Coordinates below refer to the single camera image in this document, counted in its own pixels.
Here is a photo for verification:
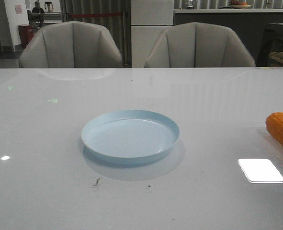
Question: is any light blue round plate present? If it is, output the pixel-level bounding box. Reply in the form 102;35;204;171
81;110;180;165

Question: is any right grey upholstered chair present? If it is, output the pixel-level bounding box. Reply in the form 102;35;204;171
144;22;255;68

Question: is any grey upholstered chair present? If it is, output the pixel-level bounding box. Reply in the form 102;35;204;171
144;22;255;68
19;21;123;69

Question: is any white cabinet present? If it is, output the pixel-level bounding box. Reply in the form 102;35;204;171
130;0;174;68

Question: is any left grey upholstered chair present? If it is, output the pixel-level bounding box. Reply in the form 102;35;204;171
19;21;123;69

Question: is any red barrier belt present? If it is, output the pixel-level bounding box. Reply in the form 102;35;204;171
69;12;123;18

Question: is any red trash bin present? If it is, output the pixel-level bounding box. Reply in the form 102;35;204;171
18;24;34;48

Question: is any dark grey counter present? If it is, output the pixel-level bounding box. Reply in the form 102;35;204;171
173;9;283;61

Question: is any seated person in background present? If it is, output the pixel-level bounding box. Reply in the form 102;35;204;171
32;1;44;27

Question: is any fruit bowl on counter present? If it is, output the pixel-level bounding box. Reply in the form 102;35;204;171
229;0;251;9

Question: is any tan cushion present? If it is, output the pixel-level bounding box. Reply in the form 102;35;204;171
268;50;283;67

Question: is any dark wooden side table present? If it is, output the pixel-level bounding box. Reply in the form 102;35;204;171
256;23;283;67

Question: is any metal barrier post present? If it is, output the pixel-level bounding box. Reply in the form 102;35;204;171
122;11;128;67

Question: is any pink wall notice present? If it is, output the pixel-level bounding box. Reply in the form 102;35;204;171
15;5;22;14

